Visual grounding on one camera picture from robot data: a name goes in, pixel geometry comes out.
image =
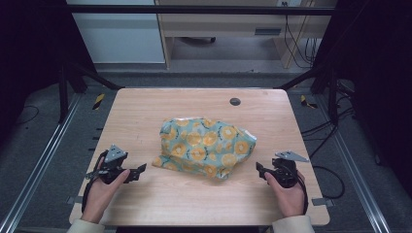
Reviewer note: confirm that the grey table bracket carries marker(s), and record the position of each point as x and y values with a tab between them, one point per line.
74	200
322	202

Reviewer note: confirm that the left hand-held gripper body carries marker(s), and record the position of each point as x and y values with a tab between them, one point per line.
112	161

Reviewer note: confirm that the black metal frame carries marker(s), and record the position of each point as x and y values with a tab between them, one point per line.
200	10

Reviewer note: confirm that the white cabinet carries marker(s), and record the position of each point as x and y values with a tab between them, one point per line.
118	35

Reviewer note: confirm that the aluminium floor rail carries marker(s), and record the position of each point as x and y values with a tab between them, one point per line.
39	161
356	168

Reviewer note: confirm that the orange-print teal cloth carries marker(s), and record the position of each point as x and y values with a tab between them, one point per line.
204	148

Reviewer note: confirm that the yellow black striped tape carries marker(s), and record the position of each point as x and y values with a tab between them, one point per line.
98	101
306	102

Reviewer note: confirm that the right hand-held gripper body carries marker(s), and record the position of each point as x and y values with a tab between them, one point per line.
285	169

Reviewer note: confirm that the person's right hand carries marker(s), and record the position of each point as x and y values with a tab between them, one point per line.
287	195

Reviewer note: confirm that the person's left hand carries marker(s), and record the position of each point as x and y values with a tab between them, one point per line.
103	194

